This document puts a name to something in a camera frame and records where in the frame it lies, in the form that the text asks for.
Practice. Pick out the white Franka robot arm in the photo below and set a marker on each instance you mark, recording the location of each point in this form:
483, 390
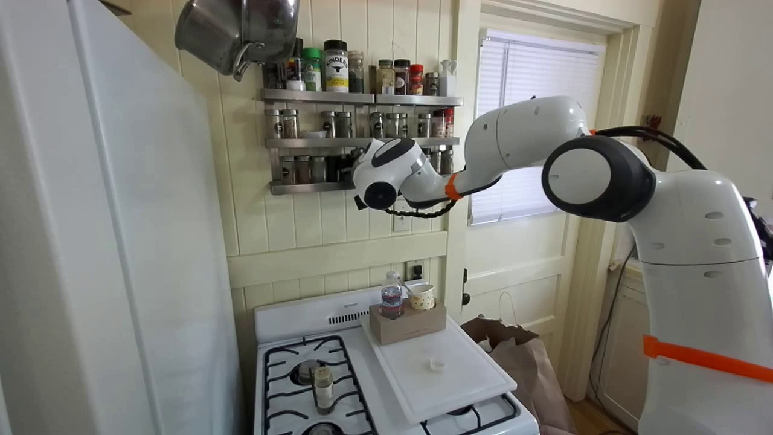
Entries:
701, 242

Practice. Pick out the white cutting board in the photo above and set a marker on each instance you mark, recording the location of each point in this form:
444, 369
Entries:
439, 387

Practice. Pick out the small glass spice jar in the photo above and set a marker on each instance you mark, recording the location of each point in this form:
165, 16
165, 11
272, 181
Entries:
322, 167
346, 123
392, 123
439, 123
340, 167
303, 167
287, 167
377, 123
421, 123
292, 123
445, 160

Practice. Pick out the dotted paper cup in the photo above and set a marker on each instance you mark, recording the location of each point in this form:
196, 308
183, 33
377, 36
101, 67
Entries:
421, 296

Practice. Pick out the dark door lock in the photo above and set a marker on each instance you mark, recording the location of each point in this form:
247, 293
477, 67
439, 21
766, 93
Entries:
466, 286

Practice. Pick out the brown wooden block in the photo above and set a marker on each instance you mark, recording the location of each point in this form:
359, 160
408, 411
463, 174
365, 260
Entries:
408, 325

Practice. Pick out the small red spice jar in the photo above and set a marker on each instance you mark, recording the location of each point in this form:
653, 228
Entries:
451, 121

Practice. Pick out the white gas stove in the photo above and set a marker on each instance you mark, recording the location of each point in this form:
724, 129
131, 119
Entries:
306, 318

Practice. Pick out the white panel door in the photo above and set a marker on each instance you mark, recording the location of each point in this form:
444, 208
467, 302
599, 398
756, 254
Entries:
515, 266

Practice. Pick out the tall glass spice jar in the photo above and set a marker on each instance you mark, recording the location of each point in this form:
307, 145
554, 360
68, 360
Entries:
432, 82
387, 77
403, 76
445, 77
359, 74

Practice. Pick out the jar with red lid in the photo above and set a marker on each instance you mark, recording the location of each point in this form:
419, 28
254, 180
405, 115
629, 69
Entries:
417, 80

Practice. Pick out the large jar with black lid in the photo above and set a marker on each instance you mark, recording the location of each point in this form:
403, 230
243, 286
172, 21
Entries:
336, 69

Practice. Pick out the jar with green lid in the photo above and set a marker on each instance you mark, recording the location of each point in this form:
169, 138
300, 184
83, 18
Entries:
313, 70

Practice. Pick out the small jar with white lid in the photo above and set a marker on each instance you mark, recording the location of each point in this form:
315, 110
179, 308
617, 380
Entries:
295, 76

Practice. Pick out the dark spice jar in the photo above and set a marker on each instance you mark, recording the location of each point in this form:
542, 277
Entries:
275, 76

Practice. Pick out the small jar with beige lid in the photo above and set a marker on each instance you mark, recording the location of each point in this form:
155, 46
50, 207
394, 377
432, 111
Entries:
322, 387

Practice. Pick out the brown paper bag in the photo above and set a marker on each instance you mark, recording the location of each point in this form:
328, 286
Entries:
522, 363

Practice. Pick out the white window blind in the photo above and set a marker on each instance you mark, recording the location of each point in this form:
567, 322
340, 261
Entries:
533, 74

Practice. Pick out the hanging steel pan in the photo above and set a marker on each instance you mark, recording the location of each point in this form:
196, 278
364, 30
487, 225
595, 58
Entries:
269, 28

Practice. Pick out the beige cabinet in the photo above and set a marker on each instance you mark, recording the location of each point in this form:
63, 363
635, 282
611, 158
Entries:
620, 354

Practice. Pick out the white refrigerator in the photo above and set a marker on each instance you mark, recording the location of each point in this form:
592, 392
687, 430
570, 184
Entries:
97, 242

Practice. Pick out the white wall outlet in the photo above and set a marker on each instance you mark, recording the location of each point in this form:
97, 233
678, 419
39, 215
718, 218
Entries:
403, 224

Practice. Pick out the black wall outlet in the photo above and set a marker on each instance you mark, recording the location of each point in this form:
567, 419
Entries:
417, 272

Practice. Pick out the metal wall spice rack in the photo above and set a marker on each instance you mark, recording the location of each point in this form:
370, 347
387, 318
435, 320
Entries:
322, 94

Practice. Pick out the red wall device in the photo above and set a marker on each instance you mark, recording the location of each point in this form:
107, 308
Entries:
652, 126

